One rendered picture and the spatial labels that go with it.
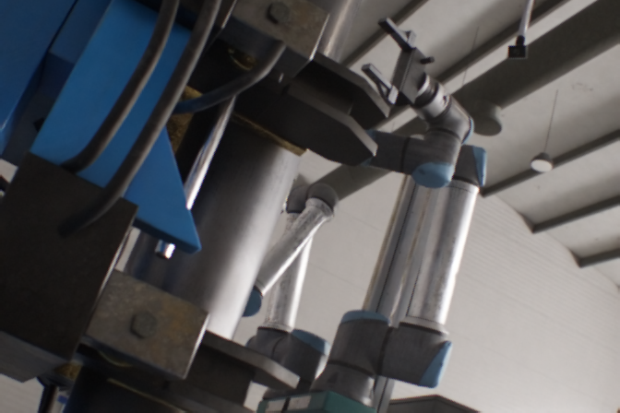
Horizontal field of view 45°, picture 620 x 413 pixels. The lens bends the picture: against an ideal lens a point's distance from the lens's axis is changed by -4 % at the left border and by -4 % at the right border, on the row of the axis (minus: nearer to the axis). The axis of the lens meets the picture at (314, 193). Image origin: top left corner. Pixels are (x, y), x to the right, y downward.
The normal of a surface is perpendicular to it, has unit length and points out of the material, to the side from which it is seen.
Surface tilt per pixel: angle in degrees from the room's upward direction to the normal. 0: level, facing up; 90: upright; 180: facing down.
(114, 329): 90
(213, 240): 90
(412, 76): 90
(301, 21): 90
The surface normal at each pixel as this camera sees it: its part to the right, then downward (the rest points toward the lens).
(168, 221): 0.42, -0.25
